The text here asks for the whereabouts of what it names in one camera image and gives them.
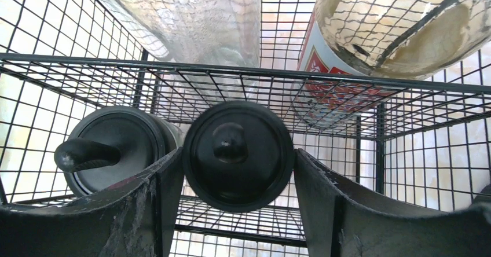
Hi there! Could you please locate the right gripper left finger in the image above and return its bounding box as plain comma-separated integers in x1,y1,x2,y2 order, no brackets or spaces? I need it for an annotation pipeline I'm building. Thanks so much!
1,149,184,256

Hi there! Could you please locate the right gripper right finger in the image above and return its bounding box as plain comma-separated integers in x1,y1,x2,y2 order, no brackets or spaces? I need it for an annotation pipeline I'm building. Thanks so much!
294,149,490,256

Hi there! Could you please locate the clear jar black lid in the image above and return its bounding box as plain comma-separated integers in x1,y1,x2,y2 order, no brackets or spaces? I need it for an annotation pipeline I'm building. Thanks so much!
53,106,185,197
182,101,295,213

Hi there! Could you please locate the black wire basket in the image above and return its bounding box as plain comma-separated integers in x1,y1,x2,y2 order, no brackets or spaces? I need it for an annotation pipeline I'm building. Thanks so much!
1,0,490,256

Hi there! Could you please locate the brown sauce bottle black cap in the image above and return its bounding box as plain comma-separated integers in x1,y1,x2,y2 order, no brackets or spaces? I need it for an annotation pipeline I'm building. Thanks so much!
293,0,491,130

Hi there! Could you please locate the clear bottle gold pump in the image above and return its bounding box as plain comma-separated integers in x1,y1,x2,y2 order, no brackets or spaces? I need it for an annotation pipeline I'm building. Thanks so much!
78,0,263,107

